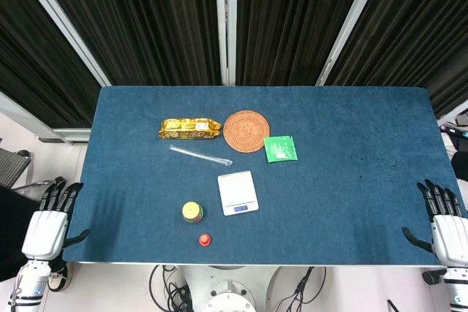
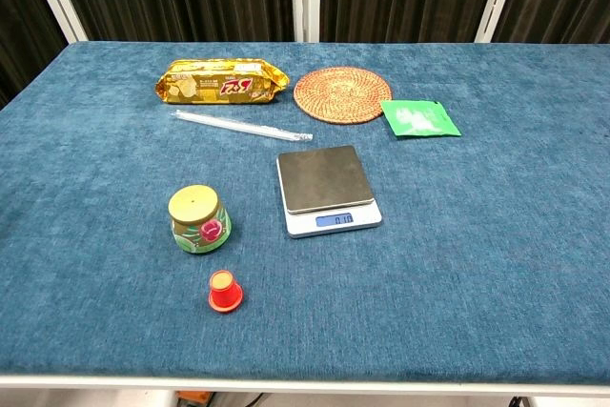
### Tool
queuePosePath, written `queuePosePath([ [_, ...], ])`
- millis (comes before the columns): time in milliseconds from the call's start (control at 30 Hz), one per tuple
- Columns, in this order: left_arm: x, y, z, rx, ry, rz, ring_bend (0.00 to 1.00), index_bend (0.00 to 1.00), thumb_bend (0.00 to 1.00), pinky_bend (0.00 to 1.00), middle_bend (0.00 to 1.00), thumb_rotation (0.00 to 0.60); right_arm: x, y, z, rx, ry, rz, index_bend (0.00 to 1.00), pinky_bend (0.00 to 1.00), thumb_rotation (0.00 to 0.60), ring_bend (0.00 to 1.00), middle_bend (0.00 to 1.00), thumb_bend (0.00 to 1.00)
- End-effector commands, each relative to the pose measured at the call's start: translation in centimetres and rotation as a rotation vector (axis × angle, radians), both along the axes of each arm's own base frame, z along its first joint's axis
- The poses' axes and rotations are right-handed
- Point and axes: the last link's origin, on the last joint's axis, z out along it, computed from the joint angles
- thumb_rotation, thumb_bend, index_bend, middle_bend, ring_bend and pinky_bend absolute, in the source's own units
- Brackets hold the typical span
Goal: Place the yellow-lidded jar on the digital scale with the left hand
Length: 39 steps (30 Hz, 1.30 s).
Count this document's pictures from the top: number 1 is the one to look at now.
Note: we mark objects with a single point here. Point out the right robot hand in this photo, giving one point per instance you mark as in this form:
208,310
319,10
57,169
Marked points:
450,235

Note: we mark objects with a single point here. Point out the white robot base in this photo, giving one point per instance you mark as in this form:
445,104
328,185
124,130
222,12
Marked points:
230,288

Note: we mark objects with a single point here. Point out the blue table mat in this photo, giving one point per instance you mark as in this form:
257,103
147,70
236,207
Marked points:
256,177

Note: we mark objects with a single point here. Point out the small yellow-green jar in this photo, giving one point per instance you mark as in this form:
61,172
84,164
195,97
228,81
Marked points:
192,212

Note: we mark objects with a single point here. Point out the round woven brown coaster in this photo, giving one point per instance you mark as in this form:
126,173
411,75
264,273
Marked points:
246,131

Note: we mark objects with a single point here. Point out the golden biscuit packet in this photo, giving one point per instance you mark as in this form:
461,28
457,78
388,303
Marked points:
190,129

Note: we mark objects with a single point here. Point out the clear plastic wrapped straw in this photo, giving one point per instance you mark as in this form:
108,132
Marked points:
199,155

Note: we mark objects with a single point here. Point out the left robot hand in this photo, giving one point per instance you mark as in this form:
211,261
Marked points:
44,229

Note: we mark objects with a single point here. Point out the small red bottle cap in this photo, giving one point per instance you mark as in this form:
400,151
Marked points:
205,240

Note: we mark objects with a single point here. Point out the green sachet packet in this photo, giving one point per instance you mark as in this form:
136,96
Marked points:
280,148

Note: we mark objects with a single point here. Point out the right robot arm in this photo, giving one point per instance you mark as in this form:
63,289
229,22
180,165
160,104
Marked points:
455,288

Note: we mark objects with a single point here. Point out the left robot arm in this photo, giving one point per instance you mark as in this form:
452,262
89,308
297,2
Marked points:
27,284

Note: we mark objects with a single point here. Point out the black and white sneaker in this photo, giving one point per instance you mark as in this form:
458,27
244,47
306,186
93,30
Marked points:
58,275

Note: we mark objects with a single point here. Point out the white digital kitchen scale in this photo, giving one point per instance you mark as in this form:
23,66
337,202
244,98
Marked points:
237,193

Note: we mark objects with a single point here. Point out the black office chair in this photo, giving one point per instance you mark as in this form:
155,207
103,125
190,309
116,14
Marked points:
18,171

